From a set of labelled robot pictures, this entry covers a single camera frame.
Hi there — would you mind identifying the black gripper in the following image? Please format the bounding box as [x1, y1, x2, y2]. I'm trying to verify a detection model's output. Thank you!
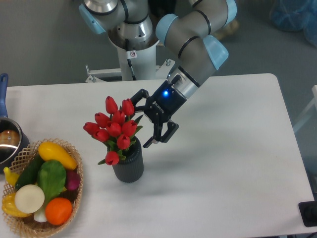
[130, 80, 187, 148]

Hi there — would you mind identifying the red tulip bouquet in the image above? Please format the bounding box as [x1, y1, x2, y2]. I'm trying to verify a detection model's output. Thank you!
[83, 96, 142, 166]

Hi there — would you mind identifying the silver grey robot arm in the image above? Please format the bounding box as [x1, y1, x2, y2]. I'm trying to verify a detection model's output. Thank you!
[79, 0, 237, 147]

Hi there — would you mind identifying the dark grey ribbed vase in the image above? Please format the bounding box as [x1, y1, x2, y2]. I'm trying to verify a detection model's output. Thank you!
[107, 137, 144, 183]

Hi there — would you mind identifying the purple red onion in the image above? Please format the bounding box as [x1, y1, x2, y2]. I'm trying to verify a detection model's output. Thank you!
[65, 170, 81, 191]

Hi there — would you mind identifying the yellow squash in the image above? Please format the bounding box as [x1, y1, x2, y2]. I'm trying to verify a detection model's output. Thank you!
[38, 141, 77, 170]

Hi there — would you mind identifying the green lettuce leaf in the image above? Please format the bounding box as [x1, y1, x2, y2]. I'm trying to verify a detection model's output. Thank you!
[37, 160, 66, 206]

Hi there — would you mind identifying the woven wicker basket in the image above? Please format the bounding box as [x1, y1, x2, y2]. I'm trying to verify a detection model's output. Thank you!
[1, 138, 84, 238]

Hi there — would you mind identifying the orange fruit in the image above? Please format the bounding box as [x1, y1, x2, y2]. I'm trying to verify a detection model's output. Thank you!
[45, 197, 72, 225]

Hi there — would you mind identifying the green cucumber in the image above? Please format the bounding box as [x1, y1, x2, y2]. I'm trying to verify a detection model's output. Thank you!
[15, 154, 45, 191]

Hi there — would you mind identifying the white round onion slice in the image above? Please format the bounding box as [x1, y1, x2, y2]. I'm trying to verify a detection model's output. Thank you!
[14, 184, 45, 214]

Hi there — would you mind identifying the yellow banana tip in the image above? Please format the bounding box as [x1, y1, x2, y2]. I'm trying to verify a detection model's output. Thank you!
[3, 167, 19, 187]

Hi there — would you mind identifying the blue plastic bag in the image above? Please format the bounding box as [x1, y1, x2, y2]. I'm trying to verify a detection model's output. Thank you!
[269, 0, 317, 46]

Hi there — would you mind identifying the yellow bell pepper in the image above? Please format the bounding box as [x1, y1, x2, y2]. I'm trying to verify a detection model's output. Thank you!
[2, 193, 32, 218]

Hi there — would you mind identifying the black device at table edge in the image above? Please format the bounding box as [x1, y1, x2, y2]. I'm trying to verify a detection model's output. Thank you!
[298, 201, 317, 227]

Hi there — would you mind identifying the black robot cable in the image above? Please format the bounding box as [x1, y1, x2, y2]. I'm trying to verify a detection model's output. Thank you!
[124, 38, 137, 81]

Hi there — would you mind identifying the blue handled saucepan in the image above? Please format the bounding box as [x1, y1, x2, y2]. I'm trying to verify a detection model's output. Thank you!
[0, 73, 29, 174]

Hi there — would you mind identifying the white frame at right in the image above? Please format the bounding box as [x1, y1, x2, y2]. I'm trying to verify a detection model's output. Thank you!
[293, 85, 317, 133]

